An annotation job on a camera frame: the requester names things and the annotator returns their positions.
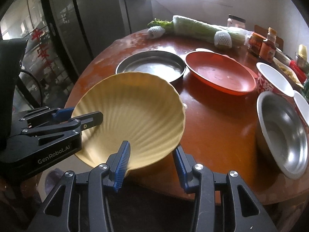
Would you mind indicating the orange-label sauce bottle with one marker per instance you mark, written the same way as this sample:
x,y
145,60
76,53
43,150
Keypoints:
x,y
268,47

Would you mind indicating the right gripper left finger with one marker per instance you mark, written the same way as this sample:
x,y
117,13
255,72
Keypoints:
x,y
104,178

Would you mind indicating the wrapped celery bundle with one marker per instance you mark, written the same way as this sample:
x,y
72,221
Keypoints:
x,y
188,27

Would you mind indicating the foam-netted fruit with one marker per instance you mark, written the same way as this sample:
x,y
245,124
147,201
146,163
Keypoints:
x,y
222,40
155,32

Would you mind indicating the right foam-netted fruit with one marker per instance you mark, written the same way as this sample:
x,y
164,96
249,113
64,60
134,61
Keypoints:
x,y
222,40

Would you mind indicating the yellow shell-shaped plate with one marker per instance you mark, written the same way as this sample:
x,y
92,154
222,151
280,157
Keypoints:
x,y
138,107

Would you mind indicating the yellow-lid container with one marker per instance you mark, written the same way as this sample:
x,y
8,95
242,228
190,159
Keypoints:
x,y
301,58

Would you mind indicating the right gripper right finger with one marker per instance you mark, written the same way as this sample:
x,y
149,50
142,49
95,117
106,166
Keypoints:
x,y
197,179

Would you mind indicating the small white bowl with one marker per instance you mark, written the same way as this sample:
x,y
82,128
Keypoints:
x,y
301,105

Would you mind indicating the red packet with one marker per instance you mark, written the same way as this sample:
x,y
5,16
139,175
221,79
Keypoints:
x,y
299,73

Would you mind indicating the grey refrigerator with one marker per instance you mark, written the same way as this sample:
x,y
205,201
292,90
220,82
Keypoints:
x,y
81,29

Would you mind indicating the orange oval plate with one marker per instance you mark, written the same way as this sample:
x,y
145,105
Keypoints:
x,y
220,72

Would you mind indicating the red patterned white bowl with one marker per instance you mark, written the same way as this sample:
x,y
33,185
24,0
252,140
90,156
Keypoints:
x,y
270,79

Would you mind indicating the left foam-netted fruit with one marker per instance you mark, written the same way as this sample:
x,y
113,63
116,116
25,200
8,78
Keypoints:
x,y
155,32

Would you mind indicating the round steel plate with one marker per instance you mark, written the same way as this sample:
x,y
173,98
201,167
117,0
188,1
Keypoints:
x,y
163,64

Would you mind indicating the clear jar black lid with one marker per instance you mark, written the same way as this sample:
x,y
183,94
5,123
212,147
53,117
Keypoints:
x,y
234,21

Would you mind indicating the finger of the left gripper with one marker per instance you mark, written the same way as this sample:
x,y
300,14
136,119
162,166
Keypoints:
x,y
79,123
46,114

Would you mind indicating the tray of yellow snacks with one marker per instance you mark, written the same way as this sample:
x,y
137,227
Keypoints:
x,y
288,73

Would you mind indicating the large steel bowl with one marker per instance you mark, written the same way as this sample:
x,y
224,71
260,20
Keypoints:
x,y
281,135

